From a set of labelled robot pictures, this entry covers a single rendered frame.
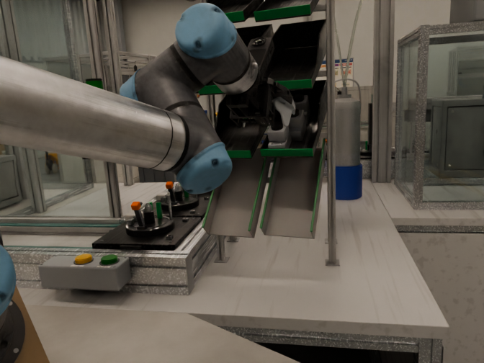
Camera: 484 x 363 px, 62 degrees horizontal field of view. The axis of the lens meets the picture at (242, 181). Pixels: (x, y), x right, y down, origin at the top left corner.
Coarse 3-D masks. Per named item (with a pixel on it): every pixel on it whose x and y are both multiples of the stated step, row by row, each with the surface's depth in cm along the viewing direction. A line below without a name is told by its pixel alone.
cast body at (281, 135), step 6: (270, 126) 100; (276, 126) 97; (282, 126) 98; (288, 126) 100; (270, 132) 98; (276, 132) 97; (282, 132) 97; (288, 132) 100; (270, 138) 99; (276, 138) 98; (282, 138) 98; (288, 138) 100; (270, 144) 99; (276, 144) 98; (282, 144) 97; (288, 144) 100
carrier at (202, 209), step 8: (176, 184) 141; (176, 192) 141; (184, 192) 146; (160, 200) 152; (176, 200) 142; (184, 200) 142; (192, 200) 142; (200, 200) 149; (208, 200) 148; (144, 208) 142; (168, 208) 137; (176, 208) 136; (184, 208) 137; (192, 208) 139; (200, 208) 138; (168, 216) 132; (176, 216) 131; (184, 216) 131; (192, 216) 130; (200, 216) 130
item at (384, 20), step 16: (384, 0) 189; (384, 16) 191; (384, 32) 192; (384, 48) 194; (384, 64) 195; (384, 80) 197; (384, 96) 198; (384, 112) 200; (384, 128) 202; (384, 144) 203; (384, 160) 205; (384, 176) 207
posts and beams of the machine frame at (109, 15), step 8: (104, 0) 214; (112, 0) 217; (104, 8) 215; (112, 8) 217; (104, 16) 216; (112, 16) 217; (112, 24) 217; (112, 32) 217; (112, 40) 218; (112, 48) 219; (112, 56) 222; (112, 64) 222; (112, 72) 222; (120, 72) 225; (112, 80) 223; (120, 80) 225; (112, 88) 224; (128, 168) 233; (128, 176) 234; (128, 184) 235
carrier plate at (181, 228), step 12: (120, 228) 121; (180, 228) 118; (192, 228) 120; (108, 240) 111; (120, 240) 111; (132, 240) 110; (144, 240) 110; (156, 240) 109; (168, 240) 109; (180, 240) 109
